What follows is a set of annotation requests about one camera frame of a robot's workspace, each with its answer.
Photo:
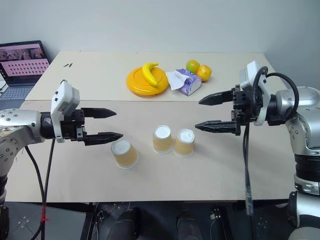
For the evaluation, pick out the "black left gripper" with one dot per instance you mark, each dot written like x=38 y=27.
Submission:
x=73 y=125

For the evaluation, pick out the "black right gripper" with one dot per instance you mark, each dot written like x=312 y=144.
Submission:
x=243 y=102

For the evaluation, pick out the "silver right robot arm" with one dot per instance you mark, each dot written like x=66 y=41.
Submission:
x=305 y=110

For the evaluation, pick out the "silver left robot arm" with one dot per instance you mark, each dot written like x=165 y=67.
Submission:
x=20 y=122

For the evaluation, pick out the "purple white tissue pack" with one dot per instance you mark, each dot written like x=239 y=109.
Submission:
x=191 y=85

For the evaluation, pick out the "tan paper cup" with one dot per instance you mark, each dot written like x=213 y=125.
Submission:
x=162 y=143
x=183 y=147
x=125 y=157

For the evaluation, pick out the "orange fruit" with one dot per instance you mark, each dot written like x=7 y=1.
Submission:
x=204 y=73

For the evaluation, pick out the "green yellow round fruit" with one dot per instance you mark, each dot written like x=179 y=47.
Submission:
x=192 y=65

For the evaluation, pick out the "yellow round plate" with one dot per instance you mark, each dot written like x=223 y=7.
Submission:
x=138 y=85

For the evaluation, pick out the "yellow banana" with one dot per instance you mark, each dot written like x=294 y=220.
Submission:
x=148 y=75

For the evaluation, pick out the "black table leg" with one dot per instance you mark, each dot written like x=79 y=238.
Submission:
x=87 y=222

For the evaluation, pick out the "open dark laptop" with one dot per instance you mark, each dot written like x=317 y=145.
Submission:
x=22 y=65

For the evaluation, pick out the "dark rounded shape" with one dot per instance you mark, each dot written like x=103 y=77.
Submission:
x=127 y=225

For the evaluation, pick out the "red tape wrap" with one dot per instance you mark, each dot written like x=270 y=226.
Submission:
x=45 y=215

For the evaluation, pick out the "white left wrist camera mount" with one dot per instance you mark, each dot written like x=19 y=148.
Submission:
x=62 y=100

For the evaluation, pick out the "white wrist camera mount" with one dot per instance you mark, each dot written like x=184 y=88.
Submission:
x=250 y=72
x=62 y=100

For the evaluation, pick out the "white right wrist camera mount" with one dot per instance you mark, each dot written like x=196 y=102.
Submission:
x=250 y=72

